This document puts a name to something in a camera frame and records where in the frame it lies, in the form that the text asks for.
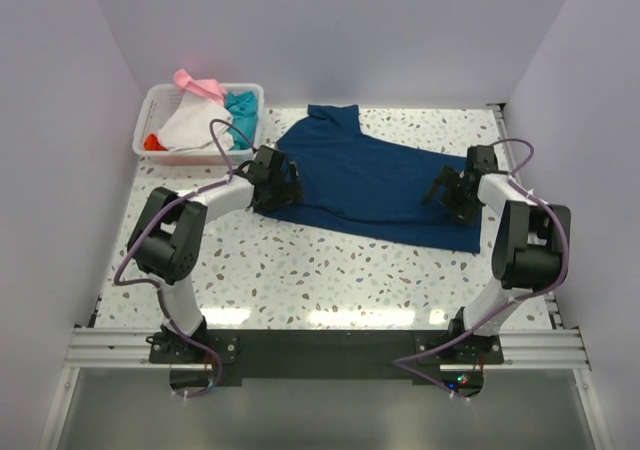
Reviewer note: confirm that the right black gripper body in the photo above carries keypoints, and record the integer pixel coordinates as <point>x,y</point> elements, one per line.
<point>451,190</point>

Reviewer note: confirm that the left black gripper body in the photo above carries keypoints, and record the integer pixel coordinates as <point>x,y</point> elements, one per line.
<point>282,185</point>

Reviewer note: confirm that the blue mickey t-shirt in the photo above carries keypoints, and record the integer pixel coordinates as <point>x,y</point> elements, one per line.
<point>356,184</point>

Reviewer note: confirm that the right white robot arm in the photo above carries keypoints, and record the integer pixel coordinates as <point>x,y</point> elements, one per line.
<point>530,254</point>

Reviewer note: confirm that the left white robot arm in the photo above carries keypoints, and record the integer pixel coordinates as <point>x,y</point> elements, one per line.
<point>167,238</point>

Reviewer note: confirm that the teal t-shirt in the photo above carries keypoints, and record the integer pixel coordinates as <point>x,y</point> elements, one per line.
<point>243,107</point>

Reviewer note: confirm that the white t-shirt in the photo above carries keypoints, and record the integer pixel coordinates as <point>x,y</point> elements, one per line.
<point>188,126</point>

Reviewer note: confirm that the pink t-shirt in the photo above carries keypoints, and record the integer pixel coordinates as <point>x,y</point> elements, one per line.
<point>206,88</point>

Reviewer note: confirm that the orange t-shirt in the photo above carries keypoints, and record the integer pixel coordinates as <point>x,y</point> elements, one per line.
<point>151,143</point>

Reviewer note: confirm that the white plastic laundry basket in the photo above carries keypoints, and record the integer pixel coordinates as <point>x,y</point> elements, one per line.
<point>160,104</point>

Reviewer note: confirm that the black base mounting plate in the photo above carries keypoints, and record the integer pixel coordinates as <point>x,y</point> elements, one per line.
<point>320,355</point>

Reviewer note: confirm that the aluminium frame rail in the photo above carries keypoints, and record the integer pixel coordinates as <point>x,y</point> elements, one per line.
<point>90,348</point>

